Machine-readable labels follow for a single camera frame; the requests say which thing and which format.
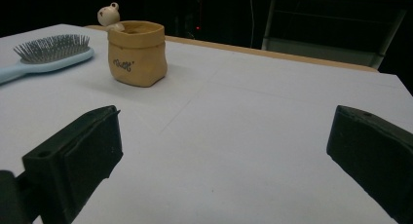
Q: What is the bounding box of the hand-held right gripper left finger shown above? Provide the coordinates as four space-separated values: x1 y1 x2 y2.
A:
21 104 124 224

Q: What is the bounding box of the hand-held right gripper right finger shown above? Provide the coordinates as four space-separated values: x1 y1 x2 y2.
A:
326 104 413 224

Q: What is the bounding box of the white table mat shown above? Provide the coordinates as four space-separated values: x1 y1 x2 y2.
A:
0 23 413 224

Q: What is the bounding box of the white metal desk frame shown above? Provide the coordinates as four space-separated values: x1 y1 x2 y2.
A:
261 0 408 70

